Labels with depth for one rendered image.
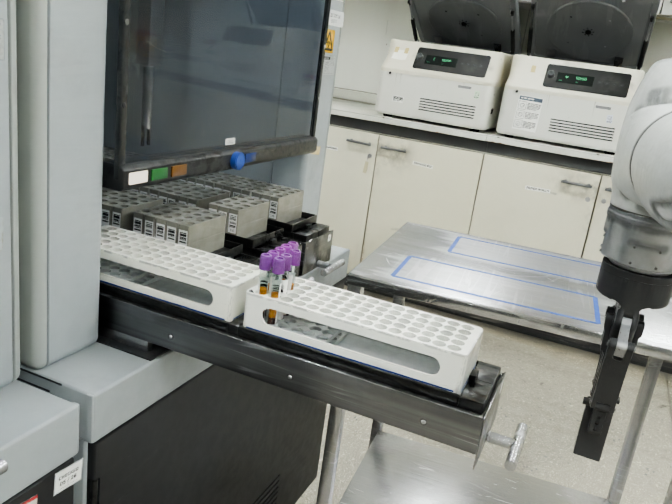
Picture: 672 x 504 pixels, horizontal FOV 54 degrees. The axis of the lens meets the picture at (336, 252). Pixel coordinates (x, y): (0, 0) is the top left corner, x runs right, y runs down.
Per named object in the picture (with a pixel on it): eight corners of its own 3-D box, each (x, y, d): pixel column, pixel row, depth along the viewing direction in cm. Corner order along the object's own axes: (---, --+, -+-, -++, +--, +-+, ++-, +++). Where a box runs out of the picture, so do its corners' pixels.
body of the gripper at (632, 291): (604, 247, 76) (585, 321, 78) (601, 264, 68) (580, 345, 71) (675, 262, 73) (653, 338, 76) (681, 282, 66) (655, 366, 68)
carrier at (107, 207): (143, 225, 123) (145, 193, 122) (152, 227, 123) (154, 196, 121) (99, 237, 113) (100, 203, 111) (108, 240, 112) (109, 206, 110)
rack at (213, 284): (59, 276, 99) (59, 236, 97) (106, 261, 108) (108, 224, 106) (228, 330, 88) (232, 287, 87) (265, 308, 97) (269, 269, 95)
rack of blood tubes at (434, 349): (239, 334, 88) (244, 291, 86) (275, 311, 97) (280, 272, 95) (457, 404, 77) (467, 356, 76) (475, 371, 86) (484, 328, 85)
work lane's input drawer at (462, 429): (31, 315, 100) (31, 259, 98) (97, 291, 113) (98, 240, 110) (511, 486, 75) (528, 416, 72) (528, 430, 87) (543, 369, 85)
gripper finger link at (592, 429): (611, 393, 74) (610, 405, 72) (600, 432, 76) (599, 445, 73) (597, 389, 75) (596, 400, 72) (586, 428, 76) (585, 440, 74)
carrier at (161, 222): (194, 238, 120) (196, 206, 118) (203, 241, 119) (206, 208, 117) (153, 252, 109) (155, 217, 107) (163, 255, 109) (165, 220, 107)
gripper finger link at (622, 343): (642, 302, 71) (644, 316, 66) (630, 346, 72) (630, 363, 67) (619, 296, 71) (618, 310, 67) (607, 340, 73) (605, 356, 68)
